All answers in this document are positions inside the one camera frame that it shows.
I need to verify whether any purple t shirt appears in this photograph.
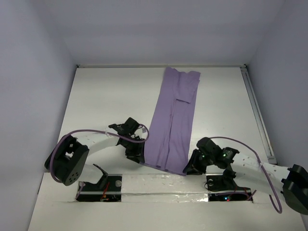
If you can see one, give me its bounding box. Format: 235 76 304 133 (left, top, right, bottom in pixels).
144 67 201 175

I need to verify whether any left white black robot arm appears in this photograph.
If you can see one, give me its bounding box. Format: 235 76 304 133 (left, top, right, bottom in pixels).
44 117 149 191

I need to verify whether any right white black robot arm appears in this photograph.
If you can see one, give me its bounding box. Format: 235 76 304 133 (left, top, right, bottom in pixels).
183 137 308 215

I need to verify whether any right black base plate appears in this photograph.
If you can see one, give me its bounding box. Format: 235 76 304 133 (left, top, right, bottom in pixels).
204 175 253 202

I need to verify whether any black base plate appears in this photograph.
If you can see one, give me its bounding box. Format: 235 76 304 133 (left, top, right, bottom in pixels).
76 175 122 202
204 175 253 202

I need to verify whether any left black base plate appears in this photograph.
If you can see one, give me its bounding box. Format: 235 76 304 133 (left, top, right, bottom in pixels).
76 175 122 202

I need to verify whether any aluminium rail right side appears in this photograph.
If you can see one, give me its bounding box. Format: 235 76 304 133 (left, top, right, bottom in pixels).
240 65 278 165

